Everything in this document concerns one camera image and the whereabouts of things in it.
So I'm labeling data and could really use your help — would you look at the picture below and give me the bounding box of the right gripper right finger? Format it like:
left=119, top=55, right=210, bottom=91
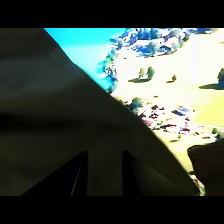
left=122, top=150, right=150, bottom=197

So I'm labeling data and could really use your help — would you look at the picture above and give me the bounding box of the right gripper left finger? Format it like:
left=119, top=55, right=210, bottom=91
left=22, top=149, right=90, bottom=197

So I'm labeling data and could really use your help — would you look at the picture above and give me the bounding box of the dark green shirt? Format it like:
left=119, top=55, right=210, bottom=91
left=0, top=28, right=201, bottom=197

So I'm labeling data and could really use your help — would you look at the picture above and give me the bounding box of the dark brown garment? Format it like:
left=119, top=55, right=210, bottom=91
left=186, top=138, right=224, bottom=197

